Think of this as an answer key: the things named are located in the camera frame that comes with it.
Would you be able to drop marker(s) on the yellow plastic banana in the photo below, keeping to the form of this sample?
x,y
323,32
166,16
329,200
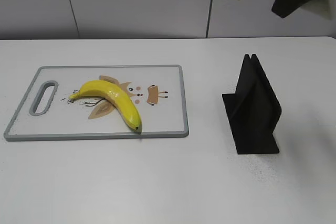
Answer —
x,y
116,96

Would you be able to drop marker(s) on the grey rimmed cutting board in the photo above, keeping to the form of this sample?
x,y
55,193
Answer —
x,y
45,113

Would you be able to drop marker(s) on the black knife stand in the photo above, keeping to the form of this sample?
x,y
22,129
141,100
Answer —
x,y
253,110

